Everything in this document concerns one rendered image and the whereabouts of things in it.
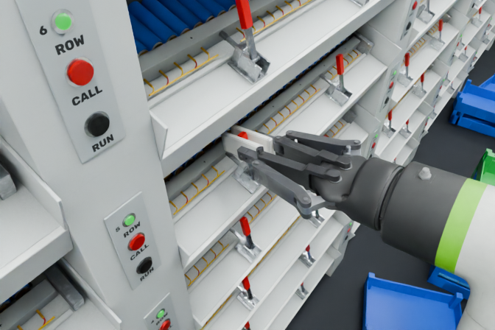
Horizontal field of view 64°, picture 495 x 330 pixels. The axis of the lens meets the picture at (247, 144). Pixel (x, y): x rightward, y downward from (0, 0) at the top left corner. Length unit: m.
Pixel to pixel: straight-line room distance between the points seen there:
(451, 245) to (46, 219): 0.34
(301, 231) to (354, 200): 0.58
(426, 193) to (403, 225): 0.04
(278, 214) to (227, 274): 0.16
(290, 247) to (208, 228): 0.46
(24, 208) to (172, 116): 0.15
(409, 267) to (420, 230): 1.23
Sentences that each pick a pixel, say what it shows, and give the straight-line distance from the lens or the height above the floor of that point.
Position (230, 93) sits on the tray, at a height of 1.07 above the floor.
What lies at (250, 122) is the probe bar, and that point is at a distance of 0.62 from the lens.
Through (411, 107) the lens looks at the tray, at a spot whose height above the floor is 0.50.
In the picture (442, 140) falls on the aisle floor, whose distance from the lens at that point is 2.20.
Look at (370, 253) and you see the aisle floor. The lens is 1.62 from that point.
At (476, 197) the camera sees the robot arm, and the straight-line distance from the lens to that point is 0.41.
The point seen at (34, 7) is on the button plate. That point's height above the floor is 1.23.
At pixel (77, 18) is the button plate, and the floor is 1.21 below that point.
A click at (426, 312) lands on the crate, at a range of 1.56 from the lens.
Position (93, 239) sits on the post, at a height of 1.03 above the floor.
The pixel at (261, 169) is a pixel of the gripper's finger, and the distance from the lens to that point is 0.47.
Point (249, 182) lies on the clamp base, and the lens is 0.57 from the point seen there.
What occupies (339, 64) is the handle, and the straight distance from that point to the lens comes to 0.72.
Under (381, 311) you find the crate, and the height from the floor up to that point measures 0.00.
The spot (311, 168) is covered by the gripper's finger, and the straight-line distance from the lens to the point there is 0.46.
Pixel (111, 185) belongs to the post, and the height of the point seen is 1.07.
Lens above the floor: 1.31
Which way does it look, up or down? 42 degrees down
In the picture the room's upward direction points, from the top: straight up
